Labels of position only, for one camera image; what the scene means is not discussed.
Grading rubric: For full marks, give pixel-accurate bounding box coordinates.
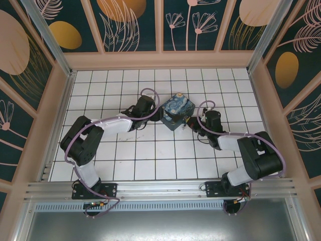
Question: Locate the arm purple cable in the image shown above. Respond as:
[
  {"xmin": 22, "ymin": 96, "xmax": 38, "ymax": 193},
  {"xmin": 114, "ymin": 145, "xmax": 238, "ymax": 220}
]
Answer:
[
  {"xmin": 197, "ymin": 100, "xmax": 288, "ymax": 216},
  {"xmin": 64, "ymin": 87, "xmax": 161, "ymax": 218}
]

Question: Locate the aluminium frame post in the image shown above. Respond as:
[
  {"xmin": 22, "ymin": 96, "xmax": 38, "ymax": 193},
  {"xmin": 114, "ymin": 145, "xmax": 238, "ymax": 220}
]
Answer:
[
  {"xmin": 20, "ymin": 0, "xmax": 76, "ymax": 77},
  {"xmin": 247, "ymin": 0, "xmax": 294, "ymax": 73}
]

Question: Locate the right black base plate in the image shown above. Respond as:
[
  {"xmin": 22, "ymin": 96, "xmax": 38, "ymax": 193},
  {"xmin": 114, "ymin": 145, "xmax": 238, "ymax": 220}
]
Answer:
[{"xmin": 205, "ymin": 181, "xmax": 251, "ymax": 199}]

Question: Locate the aluminium table side strip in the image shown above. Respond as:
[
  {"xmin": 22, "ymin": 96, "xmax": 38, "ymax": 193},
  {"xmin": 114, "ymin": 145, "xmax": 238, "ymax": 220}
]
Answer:
[{"xmin": 37, "ymin": 71, "xmax": 77, "ymax": 182}]

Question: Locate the black round cable port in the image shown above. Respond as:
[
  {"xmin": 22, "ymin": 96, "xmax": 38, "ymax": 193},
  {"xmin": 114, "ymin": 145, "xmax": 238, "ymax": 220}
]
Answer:
[
  {"xmin": 223, "ymin": 200, "xmax": 245, "ymax": 216},
  {"xmin": 84, "ymin": 207, "xmax": 101, "ymax": 218}
]

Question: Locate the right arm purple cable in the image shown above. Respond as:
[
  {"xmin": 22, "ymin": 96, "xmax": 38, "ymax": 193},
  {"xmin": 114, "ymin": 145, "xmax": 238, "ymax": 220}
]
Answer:
[{"xmin": 197, "ymin": 100, "xmax": 288, "ymax": 216}]

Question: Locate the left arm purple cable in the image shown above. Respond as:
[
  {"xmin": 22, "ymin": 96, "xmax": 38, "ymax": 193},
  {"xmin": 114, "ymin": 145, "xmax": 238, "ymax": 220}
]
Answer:
[{"xmin": 64, "ymin": 87, "xmax": 161, "ymax": 218}]

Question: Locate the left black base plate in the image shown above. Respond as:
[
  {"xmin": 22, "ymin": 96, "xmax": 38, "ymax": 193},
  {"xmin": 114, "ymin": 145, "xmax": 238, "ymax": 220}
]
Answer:
[{"xmin": 72, "ymin": 182, "xmax": 118, "ymax": 200}]

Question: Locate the starry night tin box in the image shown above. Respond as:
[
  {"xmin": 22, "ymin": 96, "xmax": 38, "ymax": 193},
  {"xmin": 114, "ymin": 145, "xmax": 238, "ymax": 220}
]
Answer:
[{"xmin": 160, "ymin": 92, "xmax": 196, "ymax": 132}]

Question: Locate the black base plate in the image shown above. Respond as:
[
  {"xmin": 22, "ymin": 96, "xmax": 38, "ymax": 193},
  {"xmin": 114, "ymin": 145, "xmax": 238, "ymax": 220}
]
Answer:
[
  {"xmin": 72, "ymin": 182, "xmax": 118, "ymax": 200},
  {"xmin": 205, "ymin": 181, "xmax": 251, "ymax": 199}
]

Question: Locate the aluminium mounting rail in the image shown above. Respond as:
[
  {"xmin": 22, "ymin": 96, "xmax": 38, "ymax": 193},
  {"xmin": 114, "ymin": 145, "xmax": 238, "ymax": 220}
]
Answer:
[{"xmin": 24, "ymin": 177, "xmax": 298, "ymax": 201}]

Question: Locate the grey metal sheet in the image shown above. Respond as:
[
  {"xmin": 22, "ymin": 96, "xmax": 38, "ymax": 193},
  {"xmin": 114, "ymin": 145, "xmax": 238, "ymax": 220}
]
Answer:
[{"xmin": 15, "ymin": 198, "xmax": 309, "ymax": 241}]

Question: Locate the right aluminium frame post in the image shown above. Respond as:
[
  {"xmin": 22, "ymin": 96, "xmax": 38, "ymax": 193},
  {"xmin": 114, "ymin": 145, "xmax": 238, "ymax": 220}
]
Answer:
[{"xmin": 247, "ymin": 0, "xmax": 294, "ymax": 73}]

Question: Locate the slotted grey cable duct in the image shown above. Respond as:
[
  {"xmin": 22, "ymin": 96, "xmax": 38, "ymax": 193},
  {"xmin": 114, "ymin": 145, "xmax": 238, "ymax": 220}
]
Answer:
[{"xmin": 34, "ymin": 202, "xmax": 226, "ymax": 212}]

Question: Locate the left aluminium frame post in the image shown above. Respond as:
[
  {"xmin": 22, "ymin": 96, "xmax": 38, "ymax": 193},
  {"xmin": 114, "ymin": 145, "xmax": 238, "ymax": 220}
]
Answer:
[{"xmin": 20, "ymin": 0, "xmax": 76, "ymax": 77}]

